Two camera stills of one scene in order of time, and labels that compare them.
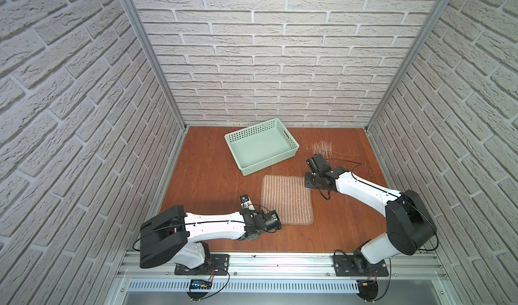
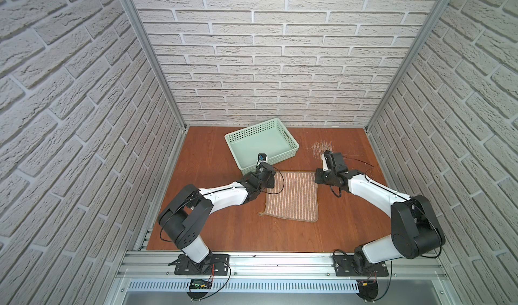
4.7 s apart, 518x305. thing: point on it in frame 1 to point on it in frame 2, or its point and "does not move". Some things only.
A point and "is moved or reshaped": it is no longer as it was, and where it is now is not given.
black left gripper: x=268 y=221 to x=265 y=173
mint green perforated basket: x=257 y=146 does not move
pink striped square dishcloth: x=289 y=197 is moved or reshaped
